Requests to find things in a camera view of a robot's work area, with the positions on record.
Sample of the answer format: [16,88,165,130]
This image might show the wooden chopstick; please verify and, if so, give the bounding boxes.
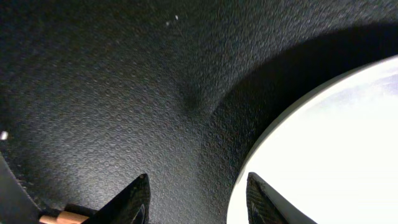
[39,211,89,224]

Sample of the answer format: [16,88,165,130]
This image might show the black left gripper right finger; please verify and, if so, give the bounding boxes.
[246,172,316,224]

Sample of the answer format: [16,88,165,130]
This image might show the round black tray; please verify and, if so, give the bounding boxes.
[1,0,397,223]

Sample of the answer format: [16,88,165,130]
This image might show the grey round plate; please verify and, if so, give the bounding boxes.
[226,56,397,223]

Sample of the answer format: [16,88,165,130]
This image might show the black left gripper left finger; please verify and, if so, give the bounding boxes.
[81,174,150,224]

